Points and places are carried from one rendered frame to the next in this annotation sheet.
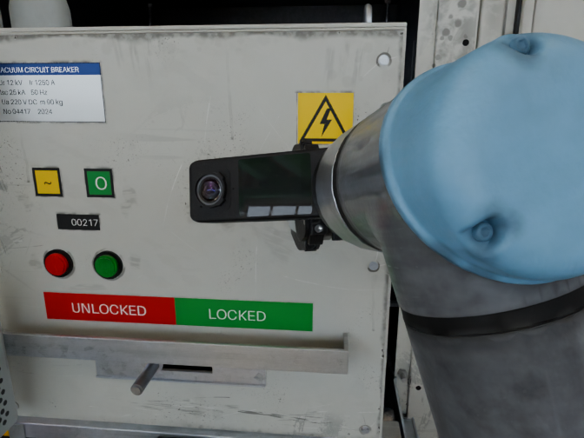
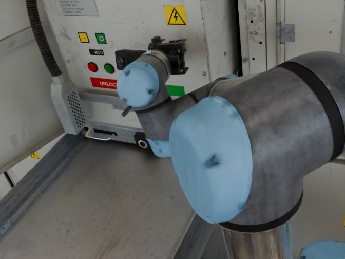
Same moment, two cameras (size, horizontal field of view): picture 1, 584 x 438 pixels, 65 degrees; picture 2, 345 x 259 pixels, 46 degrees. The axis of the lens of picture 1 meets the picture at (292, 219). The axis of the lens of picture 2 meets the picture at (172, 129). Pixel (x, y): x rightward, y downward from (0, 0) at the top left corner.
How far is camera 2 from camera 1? 0.67 m
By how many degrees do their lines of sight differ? 32
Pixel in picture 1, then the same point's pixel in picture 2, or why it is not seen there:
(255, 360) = not seen: hidden behind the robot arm
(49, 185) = (84, 38)
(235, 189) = (126, 61)
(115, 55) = not seen: outside the picture
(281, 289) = (171, 80)
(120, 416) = (123, 124)
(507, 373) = (142, 120)
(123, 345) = (117, 98)
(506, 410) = (144, 126)
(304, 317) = (181, 91)
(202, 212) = (119, 67)
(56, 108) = (81, 11)
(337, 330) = not seen: hidden behind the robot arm
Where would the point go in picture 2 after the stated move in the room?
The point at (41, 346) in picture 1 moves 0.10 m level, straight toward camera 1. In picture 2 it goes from (91, 97) to (93, 114)
